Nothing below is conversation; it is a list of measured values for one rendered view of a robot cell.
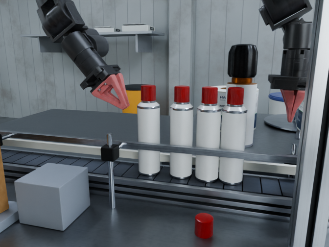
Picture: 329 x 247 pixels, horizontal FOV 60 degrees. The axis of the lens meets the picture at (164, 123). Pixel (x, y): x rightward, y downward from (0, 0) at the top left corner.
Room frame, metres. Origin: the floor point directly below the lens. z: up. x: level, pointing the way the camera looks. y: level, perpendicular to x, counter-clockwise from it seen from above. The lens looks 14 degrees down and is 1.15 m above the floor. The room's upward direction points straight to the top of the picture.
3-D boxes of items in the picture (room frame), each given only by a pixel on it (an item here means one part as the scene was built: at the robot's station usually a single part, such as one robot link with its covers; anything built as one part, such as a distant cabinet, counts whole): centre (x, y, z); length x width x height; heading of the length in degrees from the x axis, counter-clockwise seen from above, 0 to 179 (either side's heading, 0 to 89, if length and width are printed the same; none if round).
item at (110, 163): (0.58, 0.11, 0.91); 0.07 x 0.03 x 0.17; 164
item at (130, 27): (3.90, 0.33, 1.47); 0.39 x 0.37 x 0.10; 70
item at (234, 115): (0.58, -0.15, 0.98); 0.05 x 0.05 x 0.20
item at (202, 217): (0.47, -0.07, 0.85); 0.03 x 0.03 x 0.03
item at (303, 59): (0.61, -0.28, 1.12); 0.10 x 0.07 x 0.07; 74
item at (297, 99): (0.61, -0.26, 1.05); 0.07 x 0.07 x 0.09; 74
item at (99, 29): (4.05, 0.76, 1.46); 0.31 x 0.30 x 0.08; 70
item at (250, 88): (0.85, -0.23, 1.03); 0.09 x 0.09 x 0.30
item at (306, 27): (0.62, -0.28, 1.19); 0.07 x 0.06 x 0.07; 160
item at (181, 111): (0.61, -0.04, 0.98); 0.05 x 0.05 x 0.20
